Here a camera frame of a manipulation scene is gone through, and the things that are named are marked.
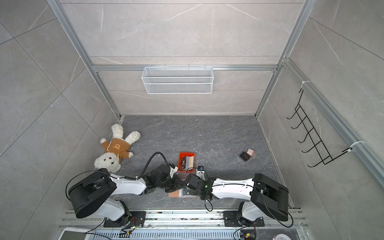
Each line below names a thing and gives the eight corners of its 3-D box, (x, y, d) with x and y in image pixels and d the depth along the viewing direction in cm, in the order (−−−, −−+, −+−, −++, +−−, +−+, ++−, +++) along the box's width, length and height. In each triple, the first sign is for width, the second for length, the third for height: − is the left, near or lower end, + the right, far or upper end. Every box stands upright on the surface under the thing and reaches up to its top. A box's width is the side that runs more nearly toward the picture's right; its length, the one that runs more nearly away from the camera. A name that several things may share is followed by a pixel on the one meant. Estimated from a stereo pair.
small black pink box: (245, 163, 96) (246, 161, 94) (238, 155, 99) (239, 153, 97) (256, 156, 99) (257, 154, 97) (249, 149, 102) (250, 147, 100)
